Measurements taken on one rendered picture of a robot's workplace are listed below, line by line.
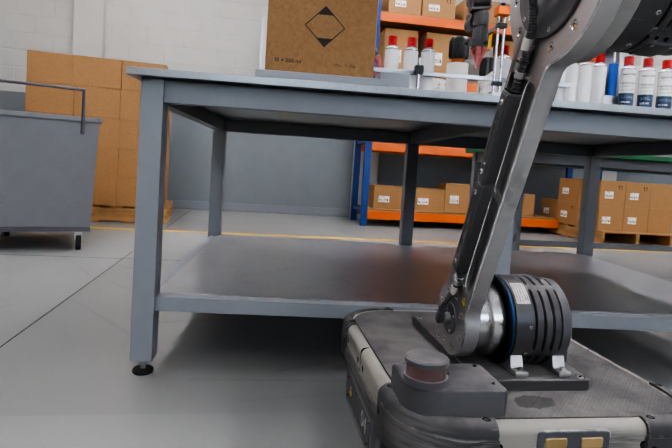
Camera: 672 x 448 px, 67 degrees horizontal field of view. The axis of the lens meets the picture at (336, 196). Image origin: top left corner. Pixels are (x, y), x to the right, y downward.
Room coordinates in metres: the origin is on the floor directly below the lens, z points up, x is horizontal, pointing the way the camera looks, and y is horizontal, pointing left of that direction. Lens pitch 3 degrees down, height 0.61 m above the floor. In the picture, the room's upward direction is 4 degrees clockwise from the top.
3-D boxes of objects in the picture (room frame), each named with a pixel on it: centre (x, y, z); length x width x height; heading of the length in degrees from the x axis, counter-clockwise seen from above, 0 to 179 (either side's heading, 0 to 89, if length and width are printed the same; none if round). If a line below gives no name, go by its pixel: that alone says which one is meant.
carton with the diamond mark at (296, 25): (1.53, 0.08, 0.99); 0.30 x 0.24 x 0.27; 98
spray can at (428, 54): (1.86, -0.30, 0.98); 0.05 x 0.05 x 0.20
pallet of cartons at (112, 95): (4.73, 2.17, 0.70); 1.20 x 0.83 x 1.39; 105
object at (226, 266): (2.06, -0.43, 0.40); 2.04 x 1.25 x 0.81; 95
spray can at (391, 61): (1.85, -0.17, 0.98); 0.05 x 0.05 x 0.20
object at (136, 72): (2.06, -0.43, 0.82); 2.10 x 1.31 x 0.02; 95
